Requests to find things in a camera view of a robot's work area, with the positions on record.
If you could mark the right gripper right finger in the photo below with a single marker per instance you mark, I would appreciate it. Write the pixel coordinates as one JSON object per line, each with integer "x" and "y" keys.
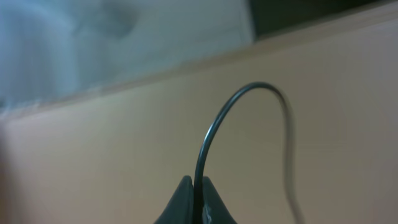
{"x": 214, "y": 210}

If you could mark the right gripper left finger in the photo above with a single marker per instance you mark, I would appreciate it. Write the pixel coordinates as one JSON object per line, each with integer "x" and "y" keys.
{"x": 179, "y": 209}

